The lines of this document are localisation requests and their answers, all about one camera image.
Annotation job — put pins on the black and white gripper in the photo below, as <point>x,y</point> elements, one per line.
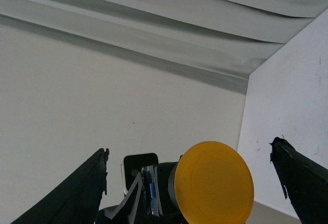
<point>77,198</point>

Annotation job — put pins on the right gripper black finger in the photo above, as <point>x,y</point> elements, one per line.
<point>304,182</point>

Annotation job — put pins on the yellow mushroom push button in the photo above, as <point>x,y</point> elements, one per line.
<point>210,183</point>

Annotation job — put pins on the grey pleated curtain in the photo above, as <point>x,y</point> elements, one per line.
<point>219,42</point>

